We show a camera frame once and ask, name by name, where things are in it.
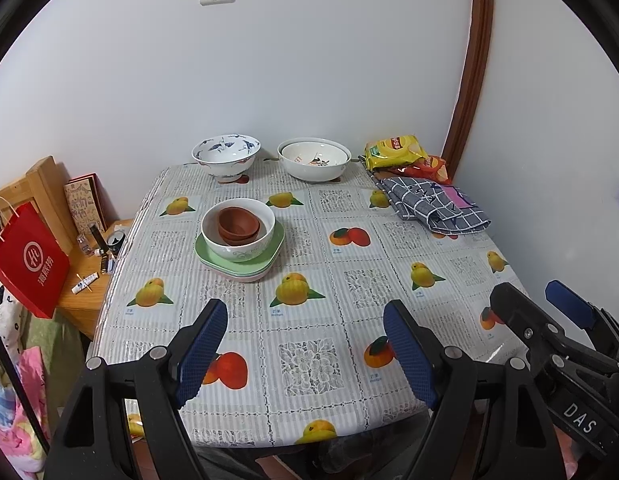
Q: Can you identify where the wooden nightstand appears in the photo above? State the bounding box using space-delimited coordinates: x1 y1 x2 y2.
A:
54 219 135 341

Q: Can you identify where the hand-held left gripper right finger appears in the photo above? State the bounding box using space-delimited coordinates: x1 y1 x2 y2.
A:
382 299 570 480

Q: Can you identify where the green cloth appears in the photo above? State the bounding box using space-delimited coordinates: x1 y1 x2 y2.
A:
24 317 85 376

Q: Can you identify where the colourful blanket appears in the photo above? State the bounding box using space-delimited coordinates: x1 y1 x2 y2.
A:
0 345 50 480

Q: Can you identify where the white bowl with grey pattern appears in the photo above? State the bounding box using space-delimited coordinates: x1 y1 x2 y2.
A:
201 198 276 262

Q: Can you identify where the orange chip bag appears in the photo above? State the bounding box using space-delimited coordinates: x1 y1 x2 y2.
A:
389 155 453 184

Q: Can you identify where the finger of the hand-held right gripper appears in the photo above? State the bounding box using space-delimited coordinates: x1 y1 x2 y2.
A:
489 282 570 376
545 280 619 361

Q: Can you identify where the white tube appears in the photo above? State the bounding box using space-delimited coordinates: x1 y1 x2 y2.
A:
72 272 100 295

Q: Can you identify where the large white bowl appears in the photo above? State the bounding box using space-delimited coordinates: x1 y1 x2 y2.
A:
277 137 351 182

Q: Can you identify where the red paper bag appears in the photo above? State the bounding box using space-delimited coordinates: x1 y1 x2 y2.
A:
0 195 70 320

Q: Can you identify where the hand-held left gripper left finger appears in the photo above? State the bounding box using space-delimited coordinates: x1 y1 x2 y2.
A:
42 298 229 480

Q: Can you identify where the white spotted bedding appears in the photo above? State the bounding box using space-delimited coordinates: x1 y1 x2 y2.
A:
0 270 25 361

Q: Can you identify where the small brown bowl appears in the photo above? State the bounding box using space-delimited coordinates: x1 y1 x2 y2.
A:
218 206 258 240
220 217 261 247

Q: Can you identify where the black cable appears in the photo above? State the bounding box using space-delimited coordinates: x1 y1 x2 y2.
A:
0 310 50 453

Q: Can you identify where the white bowl with orange print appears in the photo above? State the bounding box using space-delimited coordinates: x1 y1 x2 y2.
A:
282 141 346 168

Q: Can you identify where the fruit printed tablecloth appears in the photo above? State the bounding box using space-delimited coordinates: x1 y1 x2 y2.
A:
87 162 535 448

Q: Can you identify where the green plate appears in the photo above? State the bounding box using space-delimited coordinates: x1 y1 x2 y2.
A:
194 222 284 272

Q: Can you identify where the brown wooden door frame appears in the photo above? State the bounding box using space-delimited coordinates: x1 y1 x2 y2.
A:
439 0 495 183

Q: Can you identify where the grey checked cloth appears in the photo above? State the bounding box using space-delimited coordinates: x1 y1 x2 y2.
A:
373 175 491 237

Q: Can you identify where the black bottle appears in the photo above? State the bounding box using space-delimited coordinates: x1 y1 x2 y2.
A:
90 224 110 256

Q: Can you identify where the patterned brown box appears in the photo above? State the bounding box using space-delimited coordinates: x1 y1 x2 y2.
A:
64 172 108 233

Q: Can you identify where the blue patterned white bowl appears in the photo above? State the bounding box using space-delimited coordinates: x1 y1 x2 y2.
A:
192 134 261 183

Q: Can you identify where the yellow chip bag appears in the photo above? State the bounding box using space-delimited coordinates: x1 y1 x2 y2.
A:
364 135 427 172

